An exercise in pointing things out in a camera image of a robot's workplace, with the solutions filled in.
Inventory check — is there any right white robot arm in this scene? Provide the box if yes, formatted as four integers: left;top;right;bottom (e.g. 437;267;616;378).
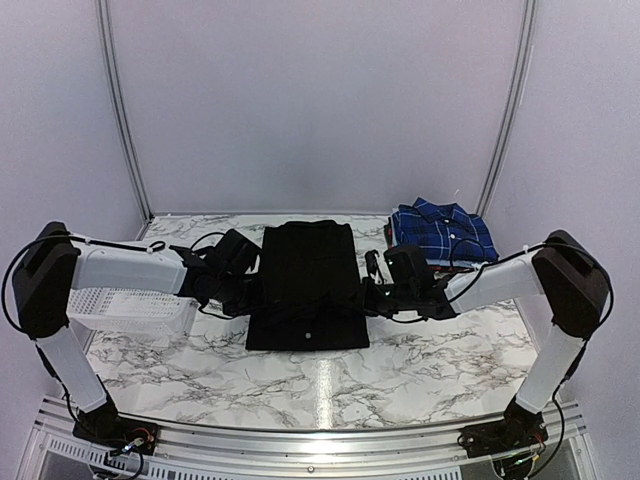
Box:
362;230;615;448

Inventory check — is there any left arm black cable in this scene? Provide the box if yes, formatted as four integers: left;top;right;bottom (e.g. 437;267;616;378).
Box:
1;232;231;341

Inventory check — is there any blue plaid folded shirt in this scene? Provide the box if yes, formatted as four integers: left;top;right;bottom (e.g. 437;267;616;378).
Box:
390;197;499;262

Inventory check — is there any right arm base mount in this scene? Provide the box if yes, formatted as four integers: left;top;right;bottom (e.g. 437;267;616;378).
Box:
457;420;548;458

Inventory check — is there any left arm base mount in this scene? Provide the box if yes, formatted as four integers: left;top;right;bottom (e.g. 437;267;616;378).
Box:
73;415;159;455

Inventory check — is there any left aluminium frame post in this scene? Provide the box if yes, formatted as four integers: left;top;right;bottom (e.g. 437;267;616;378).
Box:
94;0;154;223

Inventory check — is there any red plaid folded shirt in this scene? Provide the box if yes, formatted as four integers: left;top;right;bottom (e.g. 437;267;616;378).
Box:
383;222;482;273

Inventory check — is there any right aluminium frame post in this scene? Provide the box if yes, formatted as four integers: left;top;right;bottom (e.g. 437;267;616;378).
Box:
476;0;539;217

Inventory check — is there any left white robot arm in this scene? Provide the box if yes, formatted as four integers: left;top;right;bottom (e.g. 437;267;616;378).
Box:
1;222;261;445

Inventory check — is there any front aluminium rail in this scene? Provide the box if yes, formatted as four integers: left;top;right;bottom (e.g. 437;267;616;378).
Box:
16;397;601;479

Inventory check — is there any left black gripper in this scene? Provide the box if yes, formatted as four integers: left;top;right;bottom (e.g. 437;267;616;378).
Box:
214;272;268;317

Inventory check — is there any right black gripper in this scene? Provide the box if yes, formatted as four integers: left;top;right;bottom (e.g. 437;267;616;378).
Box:
344;276;417;318

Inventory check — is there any white plastic basket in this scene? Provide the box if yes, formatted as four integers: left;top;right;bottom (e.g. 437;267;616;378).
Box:
67;288;198;336

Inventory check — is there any aluminium frame post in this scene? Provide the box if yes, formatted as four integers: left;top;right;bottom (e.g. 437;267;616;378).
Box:
476;0;539;217
94;0;154;223

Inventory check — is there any black long sleeve shirt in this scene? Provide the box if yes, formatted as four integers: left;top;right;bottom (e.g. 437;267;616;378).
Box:
245;220;370;352

